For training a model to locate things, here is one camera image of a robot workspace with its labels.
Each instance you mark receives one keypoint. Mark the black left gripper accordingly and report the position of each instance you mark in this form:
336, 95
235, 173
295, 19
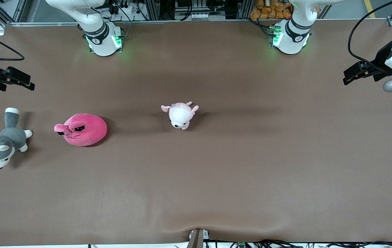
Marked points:
382, 59

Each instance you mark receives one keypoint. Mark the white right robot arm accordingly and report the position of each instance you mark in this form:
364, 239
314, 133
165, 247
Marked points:
101, 38

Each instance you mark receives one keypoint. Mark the hot pink round plush toy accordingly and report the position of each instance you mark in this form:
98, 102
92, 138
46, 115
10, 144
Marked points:
85, 132

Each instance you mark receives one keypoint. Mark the white power strip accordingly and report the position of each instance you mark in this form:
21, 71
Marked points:
196, 16

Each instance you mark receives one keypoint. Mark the orange snack packets pile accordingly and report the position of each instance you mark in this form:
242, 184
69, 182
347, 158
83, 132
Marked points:
266, 10

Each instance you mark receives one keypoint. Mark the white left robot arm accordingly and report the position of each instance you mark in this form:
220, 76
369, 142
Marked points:
292, 38

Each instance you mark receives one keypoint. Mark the camera mount post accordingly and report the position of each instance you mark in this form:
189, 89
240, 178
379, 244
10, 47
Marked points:
197, 239

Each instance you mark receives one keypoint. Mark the white and pink plush dog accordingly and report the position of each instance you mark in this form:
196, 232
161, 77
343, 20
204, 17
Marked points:
179, 115

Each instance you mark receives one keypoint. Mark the grey and white husky plush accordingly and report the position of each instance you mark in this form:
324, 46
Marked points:
8, 139

